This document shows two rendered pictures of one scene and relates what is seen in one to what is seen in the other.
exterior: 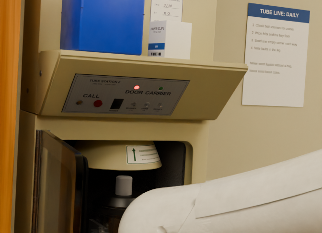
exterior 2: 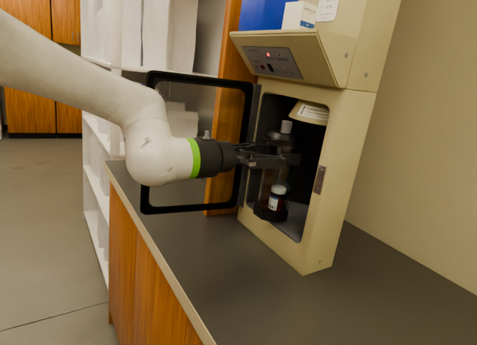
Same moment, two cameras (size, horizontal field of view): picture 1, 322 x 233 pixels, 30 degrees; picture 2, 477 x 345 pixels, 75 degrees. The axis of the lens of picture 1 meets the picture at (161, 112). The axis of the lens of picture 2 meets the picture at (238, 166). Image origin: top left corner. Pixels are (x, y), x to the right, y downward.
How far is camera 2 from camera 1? 1.08 m
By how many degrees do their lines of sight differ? 81
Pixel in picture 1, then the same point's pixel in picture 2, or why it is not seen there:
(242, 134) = not seen: outside the picture
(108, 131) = (284, 89)
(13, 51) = (226, 35)
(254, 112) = not seen: outside the picture
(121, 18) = (254, 7)
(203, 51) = (351, 27)
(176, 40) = (289, 18)
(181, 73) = (280, 41)
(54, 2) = not seen: hidden behind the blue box
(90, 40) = (241, 24)
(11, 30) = (226, 25)
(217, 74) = (299, 40)
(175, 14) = not seen: outside the picture
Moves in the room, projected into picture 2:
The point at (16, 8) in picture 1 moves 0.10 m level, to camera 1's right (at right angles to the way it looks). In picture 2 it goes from (228, 13) to (231, 6)
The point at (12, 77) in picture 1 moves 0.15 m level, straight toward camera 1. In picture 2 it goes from (223, 50) to (171, 41)
